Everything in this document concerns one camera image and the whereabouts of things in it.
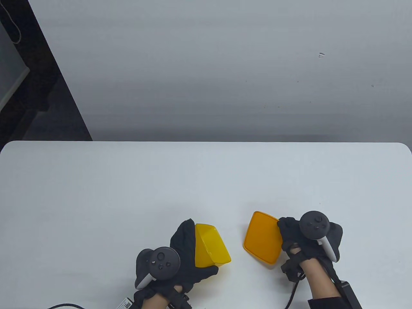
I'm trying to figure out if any orange plastic lid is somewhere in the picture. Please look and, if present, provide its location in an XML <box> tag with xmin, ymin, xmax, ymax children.
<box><xmin>243</xmin><ymin>211</ymin><xmax>284</xmax><ymax>265</ymax></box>

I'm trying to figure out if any person's left hand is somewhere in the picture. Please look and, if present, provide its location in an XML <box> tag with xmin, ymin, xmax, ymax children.
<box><xmin>133</xmin><ymin>219</ymin><xmax>220</xmax><ymax>309</ymax></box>

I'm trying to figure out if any dark grey right hand controller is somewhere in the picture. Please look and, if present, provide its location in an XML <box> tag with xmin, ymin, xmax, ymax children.
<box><xmin>299</xmin><ymin>211</ymin><xmax>339</xmax><ymax>263</ymax></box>

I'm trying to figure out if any yellow plastic food container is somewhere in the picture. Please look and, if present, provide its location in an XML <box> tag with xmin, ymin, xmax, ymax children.
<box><xmin>194</xmin><ymin>223</ymin><xmax>232</xmax><ymax>268</ymax></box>

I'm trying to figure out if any thin white cord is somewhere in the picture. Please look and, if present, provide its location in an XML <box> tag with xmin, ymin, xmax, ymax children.
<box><xmin>0</xmin><ymin>3</ymin><xmax>21</xmax><ymax>44</ymax></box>

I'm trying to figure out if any person's right forearm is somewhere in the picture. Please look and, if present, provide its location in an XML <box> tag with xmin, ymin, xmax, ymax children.
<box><xmin>301</xmin><ymin>257</ymin><xmax>347</xmax><ymax>309</ymax></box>

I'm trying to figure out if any black glove cable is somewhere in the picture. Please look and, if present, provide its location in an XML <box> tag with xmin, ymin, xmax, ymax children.
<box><xmin>285</xmin><ymin>272</ymin><xmax>307</xmax><ymax>309</ymax></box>

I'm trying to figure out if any grey framed panel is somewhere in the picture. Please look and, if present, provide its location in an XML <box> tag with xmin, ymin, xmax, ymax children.
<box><xmin>0</xmin><ymin>19</ymin><xmax>31</xmax><ymax>111</ymax></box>

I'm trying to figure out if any dark grey left hand controller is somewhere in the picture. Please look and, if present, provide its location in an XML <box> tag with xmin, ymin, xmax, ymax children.
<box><xmin>135</xmin><ymin>247</ymin><xmax>181</xmax><ymax>289</ymax></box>

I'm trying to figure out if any person's left forearm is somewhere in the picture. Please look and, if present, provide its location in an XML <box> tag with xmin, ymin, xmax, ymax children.
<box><xmin>141</xmin><ymin>292</ymin><xmax>170</xmax><ymax>309</ymax></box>

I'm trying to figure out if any person's right hand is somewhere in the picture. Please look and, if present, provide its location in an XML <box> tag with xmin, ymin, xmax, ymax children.
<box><xmin>277</xmin><ymin>217</ymin><xmax>343</xmax><ymax>282</ymax></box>

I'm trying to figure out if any dark grey hand controller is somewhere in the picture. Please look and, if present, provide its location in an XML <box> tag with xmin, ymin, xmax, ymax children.
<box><xmin>299</xmin><ymin>211</ymin><xmax>339</xmax><ymax>263</ymax></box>
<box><xmin>135</xmin><ymin>247</ymin><xmax>181</xmax><ymax>289</ymax></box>

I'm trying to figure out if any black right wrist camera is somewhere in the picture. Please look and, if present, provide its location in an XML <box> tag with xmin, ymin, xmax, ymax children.
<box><xmin>333</xmin><ymin>280</ymin><xmax>363</xmax><ymax>309</ymax></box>

